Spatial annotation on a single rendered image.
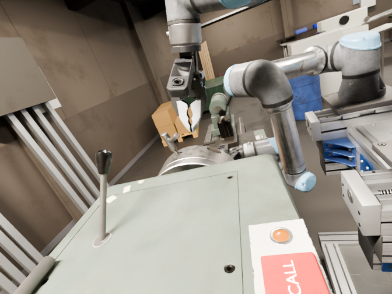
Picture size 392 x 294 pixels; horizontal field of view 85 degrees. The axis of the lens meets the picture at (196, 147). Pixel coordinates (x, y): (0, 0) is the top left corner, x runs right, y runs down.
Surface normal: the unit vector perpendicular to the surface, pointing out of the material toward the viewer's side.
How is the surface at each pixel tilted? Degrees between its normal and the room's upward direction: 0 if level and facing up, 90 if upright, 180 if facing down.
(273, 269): 0
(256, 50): 90
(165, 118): 90
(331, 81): 90
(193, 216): 0
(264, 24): 90
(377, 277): 0
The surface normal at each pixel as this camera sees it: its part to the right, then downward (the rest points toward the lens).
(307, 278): -0.31, -0.87
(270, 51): -0.25, 0.45
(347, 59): -0.85, 0.43
